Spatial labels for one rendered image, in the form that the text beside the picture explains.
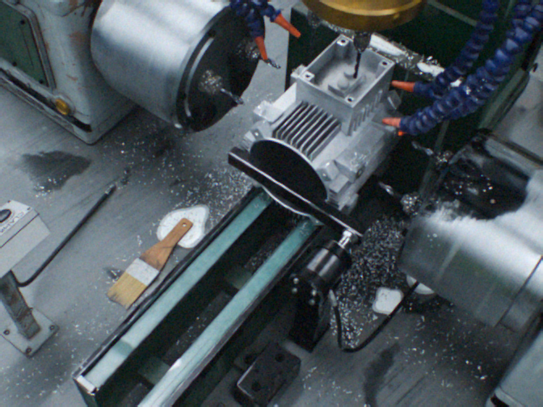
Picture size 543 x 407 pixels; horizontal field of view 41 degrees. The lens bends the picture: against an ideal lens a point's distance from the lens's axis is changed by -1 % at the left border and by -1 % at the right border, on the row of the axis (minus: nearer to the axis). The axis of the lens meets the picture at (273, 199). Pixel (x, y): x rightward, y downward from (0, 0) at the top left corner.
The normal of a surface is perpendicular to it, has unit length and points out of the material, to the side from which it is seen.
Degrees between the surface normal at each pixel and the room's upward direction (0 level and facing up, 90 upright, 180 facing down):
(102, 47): 69
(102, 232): 0
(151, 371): 0
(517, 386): 89
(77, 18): 90
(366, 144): 0
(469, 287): 81
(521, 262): 47
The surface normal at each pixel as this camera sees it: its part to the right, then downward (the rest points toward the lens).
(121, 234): 0.04, -0.57
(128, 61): -0.55, 0.40
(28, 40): -0.60, 0.65
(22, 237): 0.72, 0.18
